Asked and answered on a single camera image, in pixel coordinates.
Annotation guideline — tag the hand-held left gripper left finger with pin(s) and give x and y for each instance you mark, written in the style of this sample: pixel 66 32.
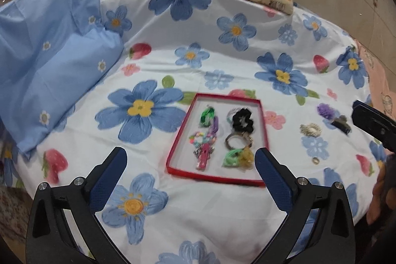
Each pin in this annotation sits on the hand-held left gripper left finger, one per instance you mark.
pixel 108 180

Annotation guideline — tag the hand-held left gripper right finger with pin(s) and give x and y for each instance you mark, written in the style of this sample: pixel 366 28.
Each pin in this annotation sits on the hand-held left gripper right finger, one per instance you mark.
pixel 272 177

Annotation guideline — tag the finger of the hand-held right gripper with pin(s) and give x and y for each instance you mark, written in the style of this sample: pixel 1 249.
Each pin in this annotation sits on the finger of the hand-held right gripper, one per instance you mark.
pixel 374 124

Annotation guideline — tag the black scrunchie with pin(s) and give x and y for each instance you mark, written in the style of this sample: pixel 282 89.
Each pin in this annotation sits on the black scrunchie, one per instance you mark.
pixel 238 119

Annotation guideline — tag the red jewelry box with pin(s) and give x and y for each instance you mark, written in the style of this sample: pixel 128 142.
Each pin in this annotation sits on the red jewelry box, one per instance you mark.
pixel 182 158

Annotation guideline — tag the person's right hand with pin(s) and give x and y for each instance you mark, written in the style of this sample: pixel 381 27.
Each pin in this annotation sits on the person's right hand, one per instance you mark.
pixel 376 189

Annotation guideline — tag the yellow scrunchie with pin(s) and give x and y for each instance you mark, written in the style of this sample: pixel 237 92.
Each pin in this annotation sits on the yellow scrunchie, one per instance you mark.
pixel 247 158

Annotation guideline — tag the black hair claw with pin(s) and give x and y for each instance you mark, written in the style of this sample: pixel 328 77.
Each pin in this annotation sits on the black hair claw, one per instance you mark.
pixel 342 124

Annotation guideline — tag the green scrunchie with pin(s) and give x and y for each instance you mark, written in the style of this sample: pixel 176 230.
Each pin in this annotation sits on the green scrunchie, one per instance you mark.
pixel 230 158

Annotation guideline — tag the purple scrunchie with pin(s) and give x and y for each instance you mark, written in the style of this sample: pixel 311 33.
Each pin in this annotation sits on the purple scrunchie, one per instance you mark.
pixel 326 111

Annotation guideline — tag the pink printed cloth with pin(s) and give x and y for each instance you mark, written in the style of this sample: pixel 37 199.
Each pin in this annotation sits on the pink printed cloth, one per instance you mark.
pixel 380 75

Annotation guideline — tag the pink hair clip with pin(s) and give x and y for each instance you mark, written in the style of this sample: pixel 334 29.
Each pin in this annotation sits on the pink hair clip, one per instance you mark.
pixel 204 158

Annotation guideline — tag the floral bed sheet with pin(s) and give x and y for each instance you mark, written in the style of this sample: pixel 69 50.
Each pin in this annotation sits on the floral bed sheet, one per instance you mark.
pixel 185 220

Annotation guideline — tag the floral patterned cloth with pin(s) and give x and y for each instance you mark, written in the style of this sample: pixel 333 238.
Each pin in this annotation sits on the floral patterned cloth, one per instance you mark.
pixel 12 211

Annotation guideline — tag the blue floral pillow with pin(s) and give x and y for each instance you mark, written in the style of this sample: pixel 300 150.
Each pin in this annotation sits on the blue floral pillow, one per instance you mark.
pixel 46 66

